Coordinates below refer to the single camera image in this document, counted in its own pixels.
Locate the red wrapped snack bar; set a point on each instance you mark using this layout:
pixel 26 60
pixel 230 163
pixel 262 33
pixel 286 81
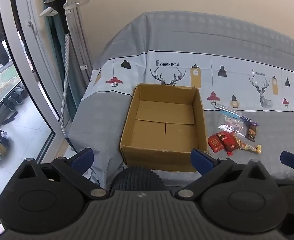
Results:
pixel 228 141

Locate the gold candy packet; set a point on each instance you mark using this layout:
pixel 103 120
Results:
pixel 250 148

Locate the cardboard box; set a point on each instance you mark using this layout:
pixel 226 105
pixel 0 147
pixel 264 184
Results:
pixel 162 120

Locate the clear zip bag of candy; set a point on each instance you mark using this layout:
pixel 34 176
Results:
pixel 230 121

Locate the flat red snack packet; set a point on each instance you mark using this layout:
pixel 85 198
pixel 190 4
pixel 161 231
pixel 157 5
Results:
pixel 215 143

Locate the dark brown snack packet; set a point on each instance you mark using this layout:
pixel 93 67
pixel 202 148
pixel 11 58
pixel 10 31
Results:
pixel 251 130

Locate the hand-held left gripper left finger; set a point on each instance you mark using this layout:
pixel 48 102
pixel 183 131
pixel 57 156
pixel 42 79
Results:
pixel 83 156

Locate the dark shoes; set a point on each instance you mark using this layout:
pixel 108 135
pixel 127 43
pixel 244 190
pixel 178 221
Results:
pixel 15 96

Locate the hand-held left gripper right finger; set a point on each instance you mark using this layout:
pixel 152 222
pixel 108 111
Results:
pixel 199 158

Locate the white glass door frame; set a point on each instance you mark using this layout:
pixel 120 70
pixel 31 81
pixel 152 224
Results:
pixel 29 55

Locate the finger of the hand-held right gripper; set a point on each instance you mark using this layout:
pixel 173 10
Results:
pixel 288 157

